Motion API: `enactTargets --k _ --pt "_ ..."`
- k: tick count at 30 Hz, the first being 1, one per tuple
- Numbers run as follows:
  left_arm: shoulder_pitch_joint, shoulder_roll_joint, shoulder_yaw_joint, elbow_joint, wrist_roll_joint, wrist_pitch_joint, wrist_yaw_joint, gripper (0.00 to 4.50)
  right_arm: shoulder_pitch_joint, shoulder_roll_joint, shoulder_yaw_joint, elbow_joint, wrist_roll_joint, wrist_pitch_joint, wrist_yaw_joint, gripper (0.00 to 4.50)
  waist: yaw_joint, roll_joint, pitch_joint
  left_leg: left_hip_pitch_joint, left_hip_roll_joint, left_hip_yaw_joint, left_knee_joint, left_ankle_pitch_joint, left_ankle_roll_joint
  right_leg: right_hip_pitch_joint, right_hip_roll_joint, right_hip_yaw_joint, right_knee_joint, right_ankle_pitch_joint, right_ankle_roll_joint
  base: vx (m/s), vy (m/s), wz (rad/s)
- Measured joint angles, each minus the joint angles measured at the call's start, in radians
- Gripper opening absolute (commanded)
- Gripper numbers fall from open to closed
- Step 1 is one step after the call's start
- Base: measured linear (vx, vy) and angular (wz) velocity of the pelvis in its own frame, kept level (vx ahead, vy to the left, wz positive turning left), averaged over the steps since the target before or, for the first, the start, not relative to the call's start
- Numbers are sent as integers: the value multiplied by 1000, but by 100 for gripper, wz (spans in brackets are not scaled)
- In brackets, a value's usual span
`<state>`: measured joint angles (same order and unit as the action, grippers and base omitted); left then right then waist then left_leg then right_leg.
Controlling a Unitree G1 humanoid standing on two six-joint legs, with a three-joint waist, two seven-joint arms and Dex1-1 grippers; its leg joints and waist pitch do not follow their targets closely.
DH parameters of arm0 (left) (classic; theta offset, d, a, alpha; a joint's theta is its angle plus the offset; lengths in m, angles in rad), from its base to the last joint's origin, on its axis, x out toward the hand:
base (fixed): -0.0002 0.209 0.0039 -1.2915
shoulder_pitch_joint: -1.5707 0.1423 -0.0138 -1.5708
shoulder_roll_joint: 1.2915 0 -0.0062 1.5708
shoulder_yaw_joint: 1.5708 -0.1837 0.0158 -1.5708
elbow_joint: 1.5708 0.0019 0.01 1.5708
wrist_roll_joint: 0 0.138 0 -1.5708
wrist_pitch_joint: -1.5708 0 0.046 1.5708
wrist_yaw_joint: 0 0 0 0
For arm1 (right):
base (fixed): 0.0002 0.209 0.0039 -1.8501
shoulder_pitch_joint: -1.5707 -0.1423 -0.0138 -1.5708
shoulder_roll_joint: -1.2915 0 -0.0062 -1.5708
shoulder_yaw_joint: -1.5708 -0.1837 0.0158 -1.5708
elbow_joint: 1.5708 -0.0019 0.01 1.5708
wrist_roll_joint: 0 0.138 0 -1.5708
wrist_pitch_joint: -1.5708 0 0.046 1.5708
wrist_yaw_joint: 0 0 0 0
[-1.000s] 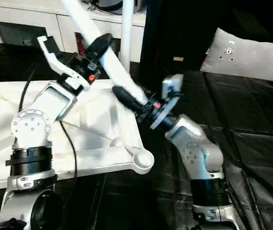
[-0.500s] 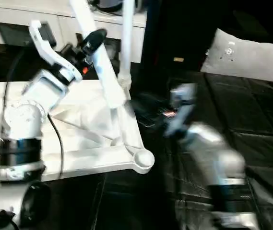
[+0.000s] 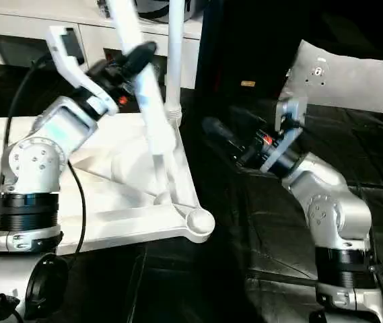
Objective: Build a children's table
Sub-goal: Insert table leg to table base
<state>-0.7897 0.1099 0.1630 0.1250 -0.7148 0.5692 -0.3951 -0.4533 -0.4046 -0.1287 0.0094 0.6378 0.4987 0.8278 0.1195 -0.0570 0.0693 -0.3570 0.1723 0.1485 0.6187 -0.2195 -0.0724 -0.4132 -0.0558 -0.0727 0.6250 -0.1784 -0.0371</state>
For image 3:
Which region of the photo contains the white plastic table leg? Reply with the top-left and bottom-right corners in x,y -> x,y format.
102,0 -> 180,161
165,0 -> 188,126

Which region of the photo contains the white plastic table top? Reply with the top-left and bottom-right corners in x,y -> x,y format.
0,111 -> 217,262

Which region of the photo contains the grey black bag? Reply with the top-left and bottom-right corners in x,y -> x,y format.
97,0 -> 202,21

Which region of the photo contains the black work mat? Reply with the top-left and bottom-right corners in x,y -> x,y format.
0,61 -> 383,323

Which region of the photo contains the white cabinet with glass doors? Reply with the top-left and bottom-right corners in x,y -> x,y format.
0,0 -> 204,89

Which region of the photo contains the grey pillow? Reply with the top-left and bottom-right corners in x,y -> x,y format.
285,38 -> 383,114

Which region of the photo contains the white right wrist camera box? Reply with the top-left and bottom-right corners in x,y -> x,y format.
271,94 -> 308,174

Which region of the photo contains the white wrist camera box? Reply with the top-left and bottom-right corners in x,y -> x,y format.
46,25 -> 106,102
271,94 -> 308,174

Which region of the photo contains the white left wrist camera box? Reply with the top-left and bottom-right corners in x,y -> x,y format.
46,25 -> 106,102

